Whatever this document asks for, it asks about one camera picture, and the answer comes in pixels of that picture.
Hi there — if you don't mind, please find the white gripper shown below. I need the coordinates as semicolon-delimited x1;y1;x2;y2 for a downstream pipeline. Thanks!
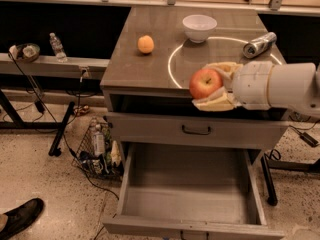
192;61;273;112

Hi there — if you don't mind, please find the open grey middle drawer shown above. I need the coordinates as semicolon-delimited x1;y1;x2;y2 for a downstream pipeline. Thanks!
103;143;283;240

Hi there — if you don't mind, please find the wire basket with bottles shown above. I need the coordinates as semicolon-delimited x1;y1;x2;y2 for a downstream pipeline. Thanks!
74;117;123;180

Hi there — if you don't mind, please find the grey drawer cabinet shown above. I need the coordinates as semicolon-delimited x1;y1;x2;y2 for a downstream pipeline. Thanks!
101;5;286;240

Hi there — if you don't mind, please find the red apple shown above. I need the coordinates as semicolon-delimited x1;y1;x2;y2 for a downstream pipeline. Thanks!
189;68;223;99

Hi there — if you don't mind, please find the clear plastic water bottle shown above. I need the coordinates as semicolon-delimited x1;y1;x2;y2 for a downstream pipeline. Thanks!
49;33;67;63

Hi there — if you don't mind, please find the orange fruit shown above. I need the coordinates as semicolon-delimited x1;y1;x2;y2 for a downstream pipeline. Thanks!
137;35;154;54

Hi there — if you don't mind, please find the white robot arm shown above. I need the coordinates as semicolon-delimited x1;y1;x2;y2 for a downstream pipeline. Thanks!
192;61;320;117

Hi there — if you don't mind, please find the dish with items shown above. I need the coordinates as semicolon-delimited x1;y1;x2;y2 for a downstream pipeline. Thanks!
8;43;40;63

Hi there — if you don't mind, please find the white bowl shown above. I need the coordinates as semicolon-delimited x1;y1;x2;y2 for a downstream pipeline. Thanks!
182;14;217;43

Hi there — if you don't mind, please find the black power adapter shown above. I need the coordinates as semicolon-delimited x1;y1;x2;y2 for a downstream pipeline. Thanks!
295;130;319;147

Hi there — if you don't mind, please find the black shoe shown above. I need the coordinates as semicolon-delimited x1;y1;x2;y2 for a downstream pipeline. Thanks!
0;198;44;240

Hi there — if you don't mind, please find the silver drink can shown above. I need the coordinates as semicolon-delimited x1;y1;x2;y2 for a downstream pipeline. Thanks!
243;32;277;59

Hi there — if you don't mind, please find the closed grey upper drawer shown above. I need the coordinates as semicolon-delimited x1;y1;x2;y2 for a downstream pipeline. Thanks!
106;112;288;149

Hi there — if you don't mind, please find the black table leg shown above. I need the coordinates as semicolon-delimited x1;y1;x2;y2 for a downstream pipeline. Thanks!
49;102;75;156

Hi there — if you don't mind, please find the black cable on floor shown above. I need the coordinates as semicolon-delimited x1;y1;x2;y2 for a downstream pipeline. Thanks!
7;52;120;240

